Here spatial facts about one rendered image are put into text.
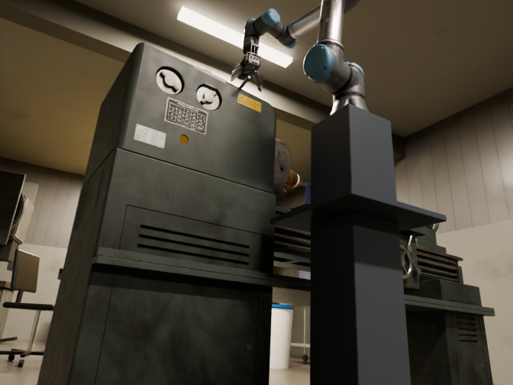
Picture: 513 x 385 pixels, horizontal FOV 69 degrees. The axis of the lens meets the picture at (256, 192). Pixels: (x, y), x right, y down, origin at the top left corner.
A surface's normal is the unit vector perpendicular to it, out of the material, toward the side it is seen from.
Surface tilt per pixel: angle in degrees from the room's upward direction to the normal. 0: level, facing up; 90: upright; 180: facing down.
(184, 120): 90
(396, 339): 90
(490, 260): 90
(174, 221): 90
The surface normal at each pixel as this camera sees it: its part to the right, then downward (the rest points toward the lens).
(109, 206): 0.58, -0.25
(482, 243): -0.86, -0.22
